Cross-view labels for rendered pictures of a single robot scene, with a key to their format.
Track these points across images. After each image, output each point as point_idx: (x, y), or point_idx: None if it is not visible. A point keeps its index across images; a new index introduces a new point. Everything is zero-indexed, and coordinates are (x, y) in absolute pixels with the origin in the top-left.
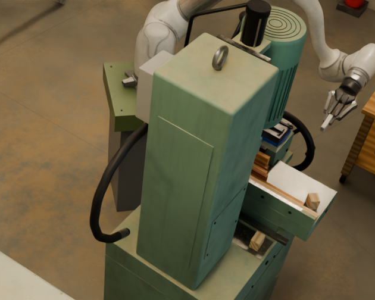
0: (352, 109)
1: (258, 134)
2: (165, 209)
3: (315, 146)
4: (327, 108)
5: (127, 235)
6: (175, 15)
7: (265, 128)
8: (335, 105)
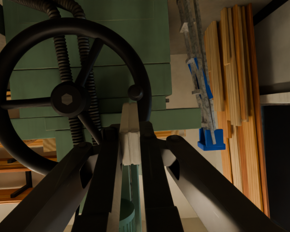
0: (264, 224)
1: (140, 207)
2: None
3: (140, 97)
4: (80, 168)
5: None
6: None
7: (130, 200)
8: (119, 211)
